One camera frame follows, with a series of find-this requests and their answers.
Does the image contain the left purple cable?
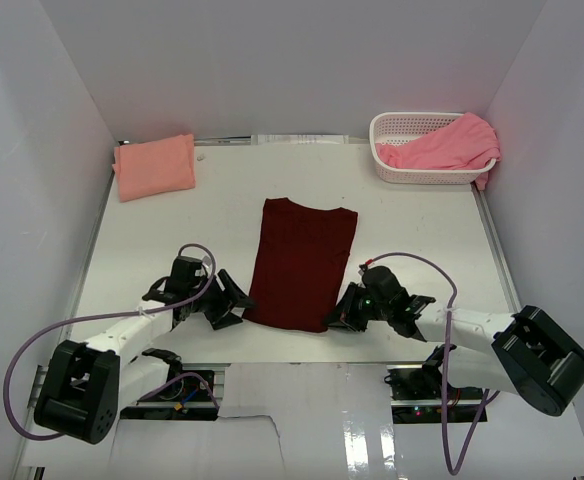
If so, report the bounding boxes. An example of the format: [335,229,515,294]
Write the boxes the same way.
[3,243,221,441]

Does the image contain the dark red t shirt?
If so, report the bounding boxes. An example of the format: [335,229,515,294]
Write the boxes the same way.
[243,198,358,333]

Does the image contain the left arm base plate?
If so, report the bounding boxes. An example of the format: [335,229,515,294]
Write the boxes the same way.
[120,377,218,421]

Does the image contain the folded salmon pink t shirt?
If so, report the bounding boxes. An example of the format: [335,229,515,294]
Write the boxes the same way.
[113,134,196,202]

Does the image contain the white paper sheets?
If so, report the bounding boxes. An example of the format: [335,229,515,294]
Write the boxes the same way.
[251,134,349,145]

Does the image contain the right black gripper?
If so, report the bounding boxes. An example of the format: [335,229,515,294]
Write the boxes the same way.
[322,282,391,332]

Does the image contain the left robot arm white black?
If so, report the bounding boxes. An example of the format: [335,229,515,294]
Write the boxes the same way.
[34,256,256,444]

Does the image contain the white plastic basket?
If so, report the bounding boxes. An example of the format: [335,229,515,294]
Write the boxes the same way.
[369,111,497,185]

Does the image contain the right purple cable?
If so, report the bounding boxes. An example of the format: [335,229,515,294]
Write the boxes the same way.
[364,252,501,476]

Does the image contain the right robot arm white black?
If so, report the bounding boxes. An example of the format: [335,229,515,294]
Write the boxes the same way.
[324,266,584,416]

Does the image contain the pink t shirt in basket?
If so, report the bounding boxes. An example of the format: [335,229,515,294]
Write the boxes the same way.
[375,111,502,191]

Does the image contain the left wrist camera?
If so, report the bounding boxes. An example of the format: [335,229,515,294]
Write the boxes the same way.
[195,255,216,278]

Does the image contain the purple cable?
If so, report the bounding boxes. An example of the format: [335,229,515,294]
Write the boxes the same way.
[364,252,501,476]
[3,243,221,441]

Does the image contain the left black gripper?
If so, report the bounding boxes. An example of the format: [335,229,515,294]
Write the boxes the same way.
[187,269,255,330]

